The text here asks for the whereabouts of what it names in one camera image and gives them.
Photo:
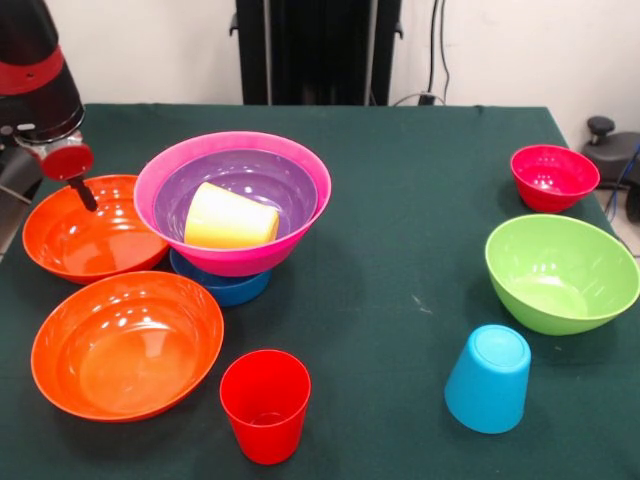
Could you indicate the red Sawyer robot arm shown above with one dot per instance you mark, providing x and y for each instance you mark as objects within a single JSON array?
[{"x": 35, "y": 90}]

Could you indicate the large pink bowl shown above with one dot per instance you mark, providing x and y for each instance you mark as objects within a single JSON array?
[{"x": 240, "y": 260}]

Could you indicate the small crimson bowl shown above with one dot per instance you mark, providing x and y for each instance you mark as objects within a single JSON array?
[{"x": 554, "y": 180}]

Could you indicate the dark green tablecloth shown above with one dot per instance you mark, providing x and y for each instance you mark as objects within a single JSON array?
[{"x": 390, "y": 400}]

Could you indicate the green bowl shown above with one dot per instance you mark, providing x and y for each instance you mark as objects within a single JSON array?
[{"x": 560, "y": 275}]

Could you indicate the yellow cup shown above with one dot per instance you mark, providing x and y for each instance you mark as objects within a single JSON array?
[{"x": 225, "y": 220}]

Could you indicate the purple bowl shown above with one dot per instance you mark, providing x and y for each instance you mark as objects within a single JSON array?
[{"x": 250, "y": 170}]

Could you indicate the red cup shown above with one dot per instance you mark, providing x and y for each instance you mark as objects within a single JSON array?
[{"x": 265, "y": 405}]

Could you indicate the light blue cup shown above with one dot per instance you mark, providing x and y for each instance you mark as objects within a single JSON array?
[{"x": 487, "y": 380}]

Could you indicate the orange bowl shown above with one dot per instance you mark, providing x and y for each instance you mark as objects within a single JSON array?
[
  {"x": 127, "y": 345},
  {"x": 90, "y": 245}
]

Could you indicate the blue bowl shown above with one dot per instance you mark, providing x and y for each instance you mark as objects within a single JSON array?
[{"x": 235, "y": 292}]

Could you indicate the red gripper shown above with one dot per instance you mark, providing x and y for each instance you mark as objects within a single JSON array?
[{"x": 67, "y": 161}]

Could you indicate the black caster leg with knob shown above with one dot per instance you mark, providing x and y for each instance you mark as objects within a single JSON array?
[
  {"x": 17, "y": 172},
  {"x": 612, "y": 150}
]

